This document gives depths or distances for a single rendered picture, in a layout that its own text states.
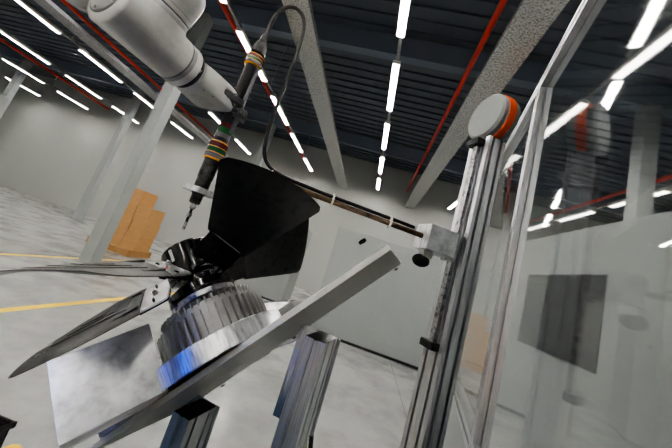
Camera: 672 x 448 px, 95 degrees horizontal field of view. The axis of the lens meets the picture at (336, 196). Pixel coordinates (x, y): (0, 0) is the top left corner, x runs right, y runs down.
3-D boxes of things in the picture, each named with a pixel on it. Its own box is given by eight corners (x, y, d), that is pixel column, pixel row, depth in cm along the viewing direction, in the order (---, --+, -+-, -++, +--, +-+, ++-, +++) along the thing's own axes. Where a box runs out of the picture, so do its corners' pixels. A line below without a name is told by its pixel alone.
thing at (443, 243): (440, 260, 90) (447, 232, 92) (457, 262, 84) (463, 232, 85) (411, 249, 88) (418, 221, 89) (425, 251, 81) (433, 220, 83)
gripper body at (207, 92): (155, 80, 59) (195, 112, 70) (195, 86, 56) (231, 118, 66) (171, 48, 61) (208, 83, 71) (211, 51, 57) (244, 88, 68)
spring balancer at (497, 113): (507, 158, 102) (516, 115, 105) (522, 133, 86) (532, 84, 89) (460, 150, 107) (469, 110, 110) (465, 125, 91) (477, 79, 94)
